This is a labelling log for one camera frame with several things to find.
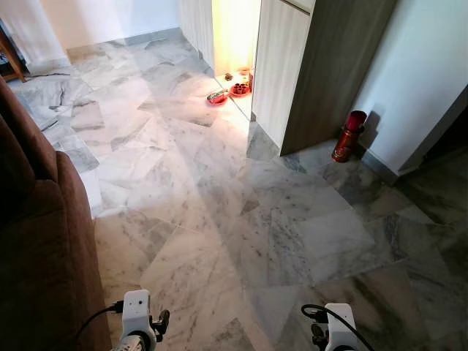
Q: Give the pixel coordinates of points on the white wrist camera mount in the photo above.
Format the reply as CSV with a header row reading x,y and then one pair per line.
x,y
340,325
137,307

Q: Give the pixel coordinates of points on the white panel cabinet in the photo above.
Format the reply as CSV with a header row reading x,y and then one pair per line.
x,y
197,29

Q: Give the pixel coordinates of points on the white curtain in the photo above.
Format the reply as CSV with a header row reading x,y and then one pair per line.
x,y
29,29

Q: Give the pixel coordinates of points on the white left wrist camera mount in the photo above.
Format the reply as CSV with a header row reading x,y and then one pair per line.
x,y
137,307

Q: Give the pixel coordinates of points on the brown wooden furniture leg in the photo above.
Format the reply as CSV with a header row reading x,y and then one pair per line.
x,y
11,58

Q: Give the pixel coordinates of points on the dark brown fabric sofa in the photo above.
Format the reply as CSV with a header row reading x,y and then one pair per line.
x,y
36,241

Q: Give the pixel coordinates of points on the tall wood grain cabinet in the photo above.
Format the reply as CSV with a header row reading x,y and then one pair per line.
x,y
322,66

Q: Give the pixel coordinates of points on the red cylindrical incense burner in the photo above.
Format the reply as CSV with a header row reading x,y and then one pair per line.
x,y
346,139

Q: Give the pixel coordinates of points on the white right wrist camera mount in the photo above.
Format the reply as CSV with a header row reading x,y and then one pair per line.
x,y
340,325

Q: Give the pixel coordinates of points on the small red dish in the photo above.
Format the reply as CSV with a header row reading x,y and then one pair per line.
x,y
216,97
239,90

